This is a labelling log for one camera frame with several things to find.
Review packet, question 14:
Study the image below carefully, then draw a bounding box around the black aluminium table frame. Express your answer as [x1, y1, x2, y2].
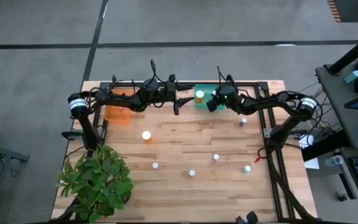
[51, 80, 318, 224]

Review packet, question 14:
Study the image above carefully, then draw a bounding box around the translucent teal plastic bin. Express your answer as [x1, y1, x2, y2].
[193, 83, 229, 110]

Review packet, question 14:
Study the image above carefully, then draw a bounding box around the black clamp bracket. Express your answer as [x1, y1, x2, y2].
[234, 210, 259, 224]

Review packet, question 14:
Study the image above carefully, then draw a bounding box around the white paper sheet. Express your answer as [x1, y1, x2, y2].
[303, 157, 320, 170]

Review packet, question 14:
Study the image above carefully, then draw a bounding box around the black mat with hazard stripes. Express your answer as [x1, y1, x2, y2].
[326, 0, 358, 23]

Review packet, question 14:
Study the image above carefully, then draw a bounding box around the translucent orange plastic bin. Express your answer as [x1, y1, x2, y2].
[103, 89, 134, 124]

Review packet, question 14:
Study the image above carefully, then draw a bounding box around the black side desk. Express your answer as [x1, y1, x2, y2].
[301, 60, 358, 162]

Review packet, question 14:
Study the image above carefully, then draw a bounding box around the black side clamp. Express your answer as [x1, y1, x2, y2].
[61, 129, 84, 141]

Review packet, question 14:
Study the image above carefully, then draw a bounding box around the black round pole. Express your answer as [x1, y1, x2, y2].
[327, 28, 358, 76]

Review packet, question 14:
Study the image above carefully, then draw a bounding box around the clear water bottle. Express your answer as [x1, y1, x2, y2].
[323, 154, 345, 167]

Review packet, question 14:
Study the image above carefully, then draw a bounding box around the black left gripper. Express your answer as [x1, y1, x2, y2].
[162, 73, 196, 116]

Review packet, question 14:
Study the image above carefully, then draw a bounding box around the small teal box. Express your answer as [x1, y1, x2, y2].
[343, 70, 358, 84]

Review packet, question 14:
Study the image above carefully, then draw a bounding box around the green leafy potted plant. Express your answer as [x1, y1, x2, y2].
[55, 144, 135, 223]

